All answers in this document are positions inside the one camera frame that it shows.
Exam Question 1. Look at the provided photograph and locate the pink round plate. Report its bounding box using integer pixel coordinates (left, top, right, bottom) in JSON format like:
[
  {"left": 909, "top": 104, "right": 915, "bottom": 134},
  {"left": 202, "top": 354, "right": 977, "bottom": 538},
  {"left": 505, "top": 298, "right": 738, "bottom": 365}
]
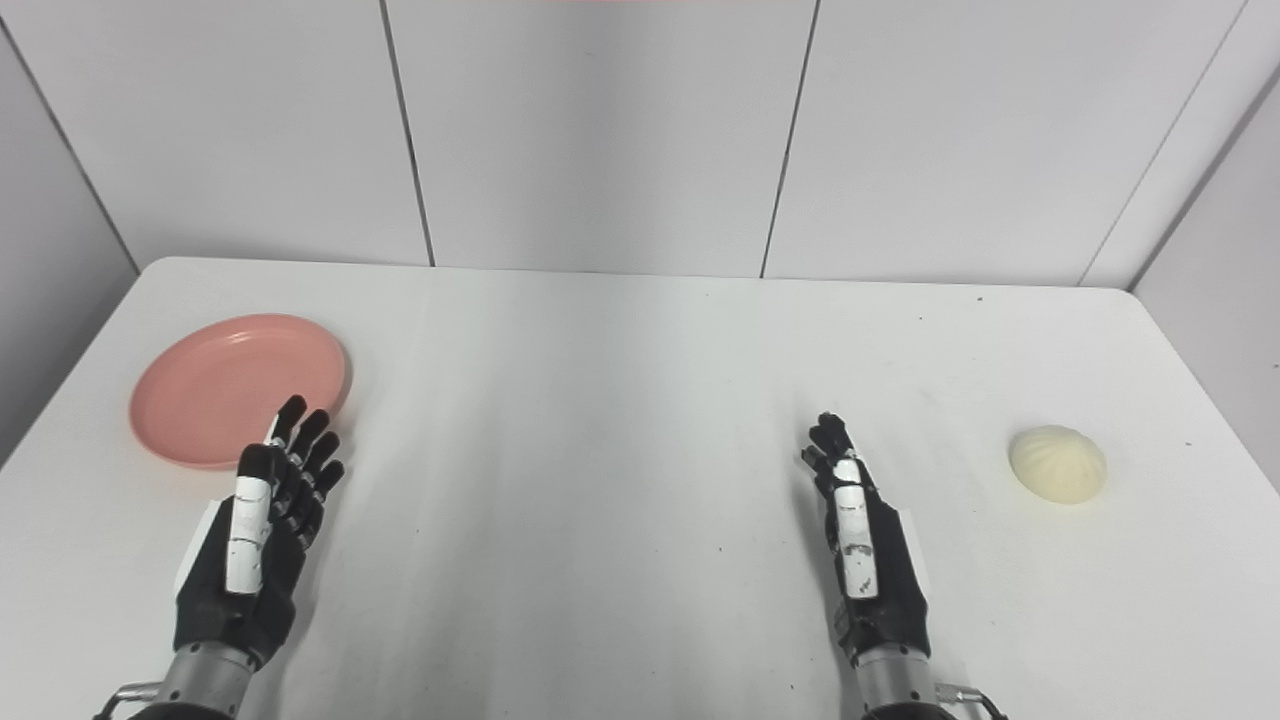
[{"left": 129, "top": 314, "right": 351, "bottom": 471}]

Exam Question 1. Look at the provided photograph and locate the cream steamed bun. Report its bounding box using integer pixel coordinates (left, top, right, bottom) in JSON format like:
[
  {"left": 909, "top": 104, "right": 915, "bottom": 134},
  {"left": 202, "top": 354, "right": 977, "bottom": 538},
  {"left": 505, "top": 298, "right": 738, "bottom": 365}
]
[{"left": 1008, "top": 425, "right": 1108, "bottom": 505}]

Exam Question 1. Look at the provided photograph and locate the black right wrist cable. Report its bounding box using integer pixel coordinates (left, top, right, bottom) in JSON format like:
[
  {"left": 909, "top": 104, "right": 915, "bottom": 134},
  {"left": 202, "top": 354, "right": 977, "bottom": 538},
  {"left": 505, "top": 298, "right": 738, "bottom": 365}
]
[{"left": 936, "top": 683, "right": 1007, "bottom": 720}]

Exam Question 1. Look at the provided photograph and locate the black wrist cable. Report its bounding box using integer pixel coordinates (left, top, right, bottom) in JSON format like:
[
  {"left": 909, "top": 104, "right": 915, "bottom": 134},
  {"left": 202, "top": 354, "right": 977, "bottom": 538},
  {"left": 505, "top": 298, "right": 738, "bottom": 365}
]
[
  {"left": 94, "top": 682, "right": 161, "bottom": 720},
  {"left": 936, "top": 683, "right": 1007, "bottom": 720}
]

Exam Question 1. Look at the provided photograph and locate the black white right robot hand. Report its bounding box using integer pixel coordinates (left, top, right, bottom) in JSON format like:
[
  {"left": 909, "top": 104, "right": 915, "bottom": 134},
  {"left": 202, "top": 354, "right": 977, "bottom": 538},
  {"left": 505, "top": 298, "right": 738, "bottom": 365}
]
[{"left": 800, "top": 412, "right": 933, "bottom": 667}]

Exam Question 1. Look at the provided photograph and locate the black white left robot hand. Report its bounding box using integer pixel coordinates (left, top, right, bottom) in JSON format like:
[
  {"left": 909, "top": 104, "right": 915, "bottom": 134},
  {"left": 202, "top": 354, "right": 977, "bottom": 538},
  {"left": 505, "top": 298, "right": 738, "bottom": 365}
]
[{"left": 174, "top": 395, "right": 347, "bottom": 670}]

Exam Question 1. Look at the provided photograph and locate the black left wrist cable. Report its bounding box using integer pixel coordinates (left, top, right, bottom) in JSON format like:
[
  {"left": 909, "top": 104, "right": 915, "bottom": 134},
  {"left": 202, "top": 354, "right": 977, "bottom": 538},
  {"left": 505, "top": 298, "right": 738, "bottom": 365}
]
[{"left": 94, "top": 682, "right": 161, "bottom": 720}]

